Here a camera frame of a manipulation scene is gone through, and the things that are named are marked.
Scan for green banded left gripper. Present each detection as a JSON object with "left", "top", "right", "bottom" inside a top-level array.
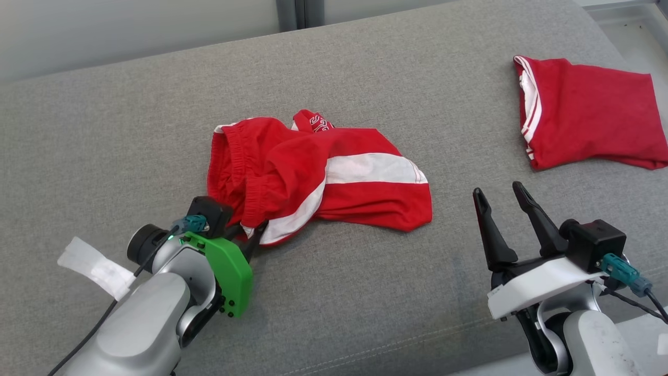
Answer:
[{"left": 182, "top": 220, "right": 270, "bottom": 319}]

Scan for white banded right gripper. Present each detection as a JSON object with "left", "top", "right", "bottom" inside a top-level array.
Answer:
[{"left": 472, "top": 181, "right": 609, "bottom": 321}]

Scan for red shorts with white stripe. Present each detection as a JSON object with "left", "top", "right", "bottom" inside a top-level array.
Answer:
[{"left": 207, "top": 109, "right": 433, "bottom": 246}]

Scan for red number 23 jersey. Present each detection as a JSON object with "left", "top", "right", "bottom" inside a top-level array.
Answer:
[{"left": 513, "top": 55, "right": 668, "bottom": 171}]

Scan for grey fabric sofa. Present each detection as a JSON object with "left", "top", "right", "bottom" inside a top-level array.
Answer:
[{"left": 0, "top": 0, "right": 668, "bottom": 376}]

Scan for teal left camera cable connector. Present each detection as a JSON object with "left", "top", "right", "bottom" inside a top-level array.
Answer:
[{"left": 172, "top": 215, "right": 210, "bottom": 234}]

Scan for teal camera cable connector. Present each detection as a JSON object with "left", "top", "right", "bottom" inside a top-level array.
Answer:
[
  {"left": 172, "top": 215, "right": 210, "bottom": 234},
  {"left": 600, "top": 253, "right": 653, "bottom": 298}
]

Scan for teal right camera cable connector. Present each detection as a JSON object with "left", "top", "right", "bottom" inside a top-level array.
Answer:
[{"left": 600, "top": 253, "right": 653, "bottom": 298}]

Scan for white tape tag on cable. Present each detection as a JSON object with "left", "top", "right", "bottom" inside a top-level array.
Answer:
[{"left": 57, "top": 236, "right": 137, "bottom": 301}]

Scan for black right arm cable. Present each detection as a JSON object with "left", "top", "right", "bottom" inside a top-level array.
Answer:
[{"left": 595, "top": 285, "right": 668, "bottom": 323}]

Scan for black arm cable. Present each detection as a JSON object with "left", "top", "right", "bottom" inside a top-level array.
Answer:
[
  {"left": 46, "top": 226, "right": 181, "bottom": 376},
  {"left": 595, "top": 285, "right": 668, "bottom": 323}
]

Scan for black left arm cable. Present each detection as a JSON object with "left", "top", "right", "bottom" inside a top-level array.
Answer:
[{"left": 46, "top": 226, "right": 181, "bottom": 376}]

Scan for grey partition post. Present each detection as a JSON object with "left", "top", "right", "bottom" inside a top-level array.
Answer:
[
  {"left": 303, "top": 0, "right": 326, "bottom": 29},
  {"left": 275, "top": 0, "right": 299, "bottom": 33}
]

